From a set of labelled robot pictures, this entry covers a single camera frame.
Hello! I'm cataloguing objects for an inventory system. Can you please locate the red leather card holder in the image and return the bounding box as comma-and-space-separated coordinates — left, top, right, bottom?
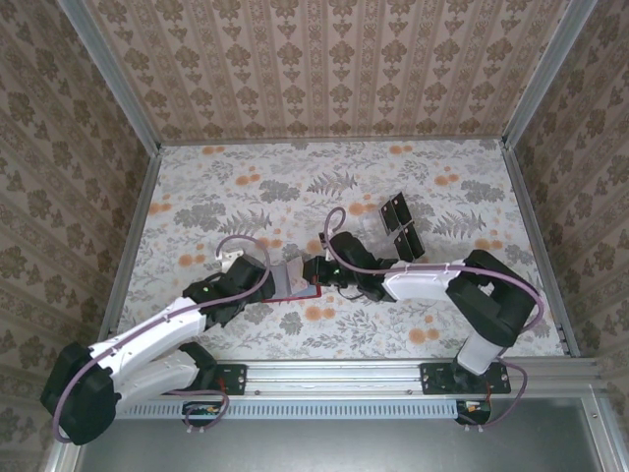
261, 260, 324, 304

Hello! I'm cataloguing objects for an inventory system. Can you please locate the floral white tablecloth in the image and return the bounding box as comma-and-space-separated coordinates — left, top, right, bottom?
117, 139, 566, 360

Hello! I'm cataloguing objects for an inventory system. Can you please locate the black rectangular block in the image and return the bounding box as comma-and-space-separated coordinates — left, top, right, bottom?
387, 192, 415, 230
392, 229, 418, 265
402, 223, 428, 258

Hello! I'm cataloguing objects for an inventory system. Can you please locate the wide aluminium mounting beam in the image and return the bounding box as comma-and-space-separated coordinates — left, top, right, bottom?
117, 357, 608, 400

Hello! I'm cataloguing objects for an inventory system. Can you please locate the small black connector board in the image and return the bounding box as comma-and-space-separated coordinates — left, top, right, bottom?
455, 400, 492, 425
182, 401, 221, 418

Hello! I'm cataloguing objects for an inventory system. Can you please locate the grey metal panel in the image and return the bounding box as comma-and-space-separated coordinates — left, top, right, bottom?
81, 398, 594, 472

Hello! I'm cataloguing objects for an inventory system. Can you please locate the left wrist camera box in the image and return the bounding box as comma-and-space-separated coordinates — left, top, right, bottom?
217, 247, 246, 270

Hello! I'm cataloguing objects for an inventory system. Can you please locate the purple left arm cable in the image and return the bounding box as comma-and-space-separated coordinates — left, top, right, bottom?
51, 235, 272, 443

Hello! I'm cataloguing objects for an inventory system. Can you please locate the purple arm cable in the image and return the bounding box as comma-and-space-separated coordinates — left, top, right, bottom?
323, 206, 545, 434
51, 235, 272, 443

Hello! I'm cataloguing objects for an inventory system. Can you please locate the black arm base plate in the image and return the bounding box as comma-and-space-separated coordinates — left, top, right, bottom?
421, 361, 512, 397
159, 362, 248, 397

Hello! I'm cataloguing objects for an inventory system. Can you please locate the aluminium side rail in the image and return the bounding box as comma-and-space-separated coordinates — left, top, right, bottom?
499, 140, 582, 359
100, 147, 162, 340

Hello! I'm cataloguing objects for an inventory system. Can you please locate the thin aluminium table rail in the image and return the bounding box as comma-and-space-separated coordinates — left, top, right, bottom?
156, 137, 507, 148

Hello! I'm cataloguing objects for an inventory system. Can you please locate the slotted grey cable duct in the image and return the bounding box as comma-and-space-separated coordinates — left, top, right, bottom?
115, 398, 492, 422

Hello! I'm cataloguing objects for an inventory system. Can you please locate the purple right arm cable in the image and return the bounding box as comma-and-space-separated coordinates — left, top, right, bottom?
323, 206, 545, 434

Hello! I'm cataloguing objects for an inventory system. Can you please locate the short aluminium frame post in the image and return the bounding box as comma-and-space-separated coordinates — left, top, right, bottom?
46, 440, 80, 472
579, 397, 613, 472

